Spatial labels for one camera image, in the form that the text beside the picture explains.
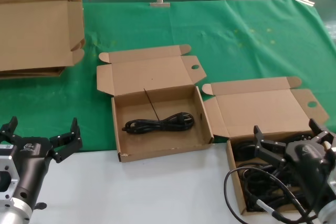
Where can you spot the small open cardboard box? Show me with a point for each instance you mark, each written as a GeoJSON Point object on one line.
{"type": "Point", "coordinates": [262, 108]}
{"type": "Point", "coordinates": [162, 144]}

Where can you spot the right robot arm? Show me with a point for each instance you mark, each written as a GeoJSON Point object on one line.
{"type": "Point", "coordinates": [331, 212]}

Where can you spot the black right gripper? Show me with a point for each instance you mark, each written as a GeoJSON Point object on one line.
{"type": "Point", "coordinates": [307, 166]}

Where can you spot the large open cardboard box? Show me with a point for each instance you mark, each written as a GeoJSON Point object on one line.
{"type": "Point", "coordinates": [34, 32]}

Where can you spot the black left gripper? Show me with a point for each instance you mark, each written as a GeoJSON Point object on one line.
{"type": "Point", "coordinates": [31, 161]}

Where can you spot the green table cloth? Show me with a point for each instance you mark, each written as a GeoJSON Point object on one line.
{"type": "Point", "coordinates": [236, 51]}

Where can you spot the flat cardboard box stack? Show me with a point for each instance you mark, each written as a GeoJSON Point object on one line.
{"type": "Point", "coordinates": [31, 73]}

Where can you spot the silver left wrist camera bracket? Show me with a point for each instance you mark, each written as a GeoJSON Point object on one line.
{"type": "Point", "coordinates": [8, 163]}

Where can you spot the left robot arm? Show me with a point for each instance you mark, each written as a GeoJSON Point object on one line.
{"type": "Point", "coordinates": [13, 213]}

